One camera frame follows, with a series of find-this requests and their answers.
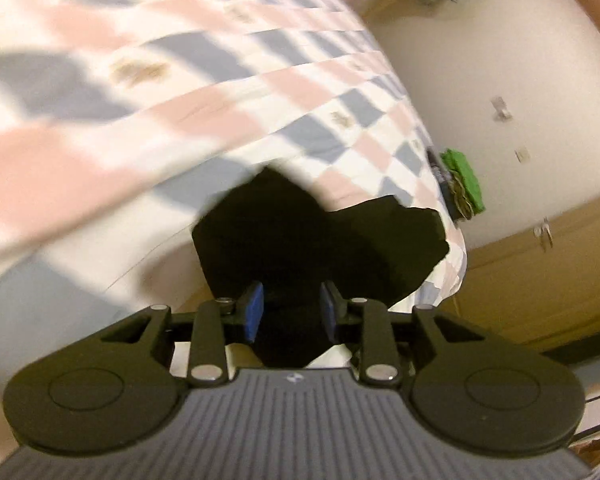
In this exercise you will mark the silver door handle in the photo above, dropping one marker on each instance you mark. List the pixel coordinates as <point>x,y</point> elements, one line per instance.
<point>543,233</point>

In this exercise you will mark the black trousers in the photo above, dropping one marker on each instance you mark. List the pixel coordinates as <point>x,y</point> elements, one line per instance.
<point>271,231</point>

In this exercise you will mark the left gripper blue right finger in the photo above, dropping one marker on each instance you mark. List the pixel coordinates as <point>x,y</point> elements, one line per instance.
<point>334,310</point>

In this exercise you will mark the wall socket with plug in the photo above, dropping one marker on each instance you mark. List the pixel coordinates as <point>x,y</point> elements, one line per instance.
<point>501,110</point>

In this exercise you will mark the checkered bed quilt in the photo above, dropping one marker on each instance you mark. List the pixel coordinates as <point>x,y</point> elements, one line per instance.
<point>121,121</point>

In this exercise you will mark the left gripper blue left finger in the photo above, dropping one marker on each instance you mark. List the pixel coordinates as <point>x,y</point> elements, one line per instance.
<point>250,308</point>

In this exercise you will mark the beige door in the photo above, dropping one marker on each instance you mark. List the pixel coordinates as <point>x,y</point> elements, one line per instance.
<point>541,299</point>

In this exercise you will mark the green folded garment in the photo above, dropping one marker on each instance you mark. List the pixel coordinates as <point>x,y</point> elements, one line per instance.
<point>457,161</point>

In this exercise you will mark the beige wall switch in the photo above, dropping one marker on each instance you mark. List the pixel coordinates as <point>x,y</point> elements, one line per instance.
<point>522,155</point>

